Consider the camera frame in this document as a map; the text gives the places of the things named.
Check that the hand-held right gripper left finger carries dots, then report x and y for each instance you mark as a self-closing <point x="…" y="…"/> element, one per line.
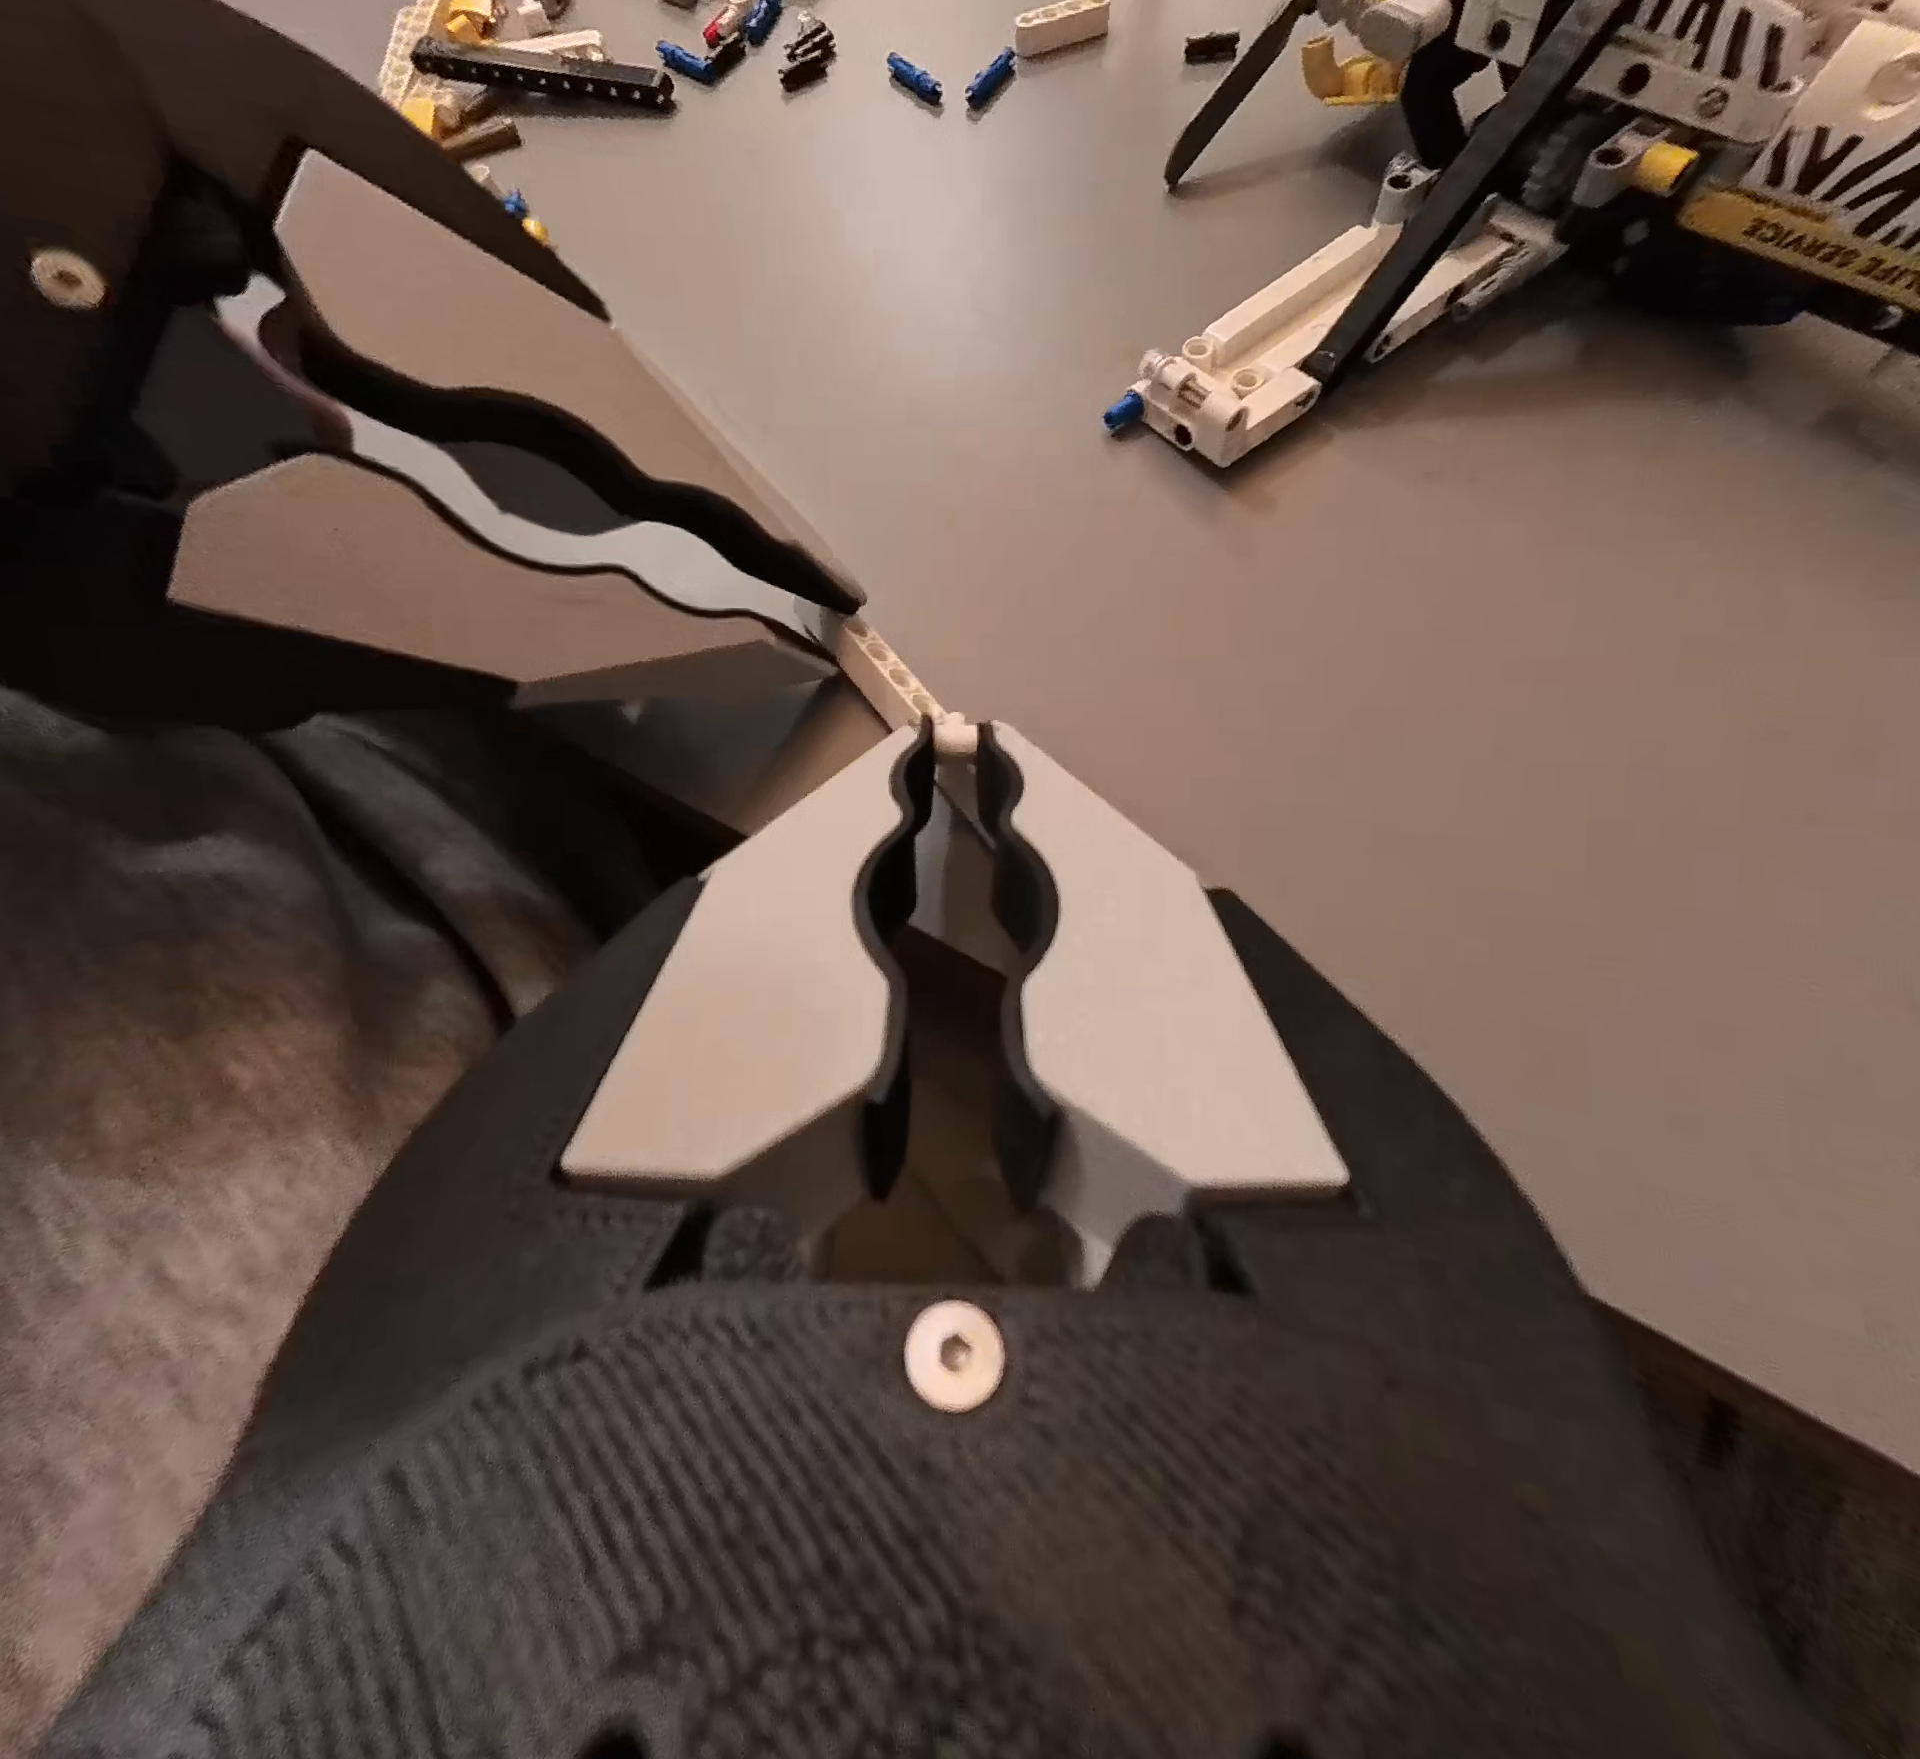
<point x="736" y="1038"/>

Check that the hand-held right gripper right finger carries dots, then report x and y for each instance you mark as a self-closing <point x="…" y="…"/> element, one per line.
<point x="1171" y="1038"/>

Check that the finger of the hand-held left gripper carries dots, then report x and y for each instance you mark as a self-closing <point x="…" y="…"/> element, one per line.
<point x="495" y="318"/>
<point x="419" y="587"/>

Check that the small white lego pin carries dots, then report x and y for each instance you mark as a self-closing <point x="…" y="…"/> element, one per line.
<point x="959" y="734"/>

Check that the long white lego beam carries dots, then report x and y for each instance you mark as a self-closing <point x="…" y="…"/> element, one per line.
<point x="892" y="676"/>

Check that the pile of loose lego pieces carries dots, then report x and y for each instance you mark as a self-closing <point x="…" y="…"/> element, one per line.
<point x="601" y="49"/>

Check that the blue lego pin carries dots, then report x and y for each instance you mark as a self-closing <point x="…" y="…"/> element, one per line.
<point x="912" y="75"/>
<point x="991" y="79"/>

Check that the white angled lego beam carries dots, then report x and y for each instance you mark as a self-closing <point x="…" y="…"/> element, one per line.
<point x="1061" y="20"/>

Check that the black lego pin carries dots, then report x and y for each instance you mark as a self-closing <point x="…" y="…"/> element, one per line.
<point x="1214" y="46"/>

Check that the white zebra lego helicopter model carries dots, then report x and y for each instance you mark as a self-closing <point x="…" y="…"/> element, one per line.
<point x="1652" y="63"/>

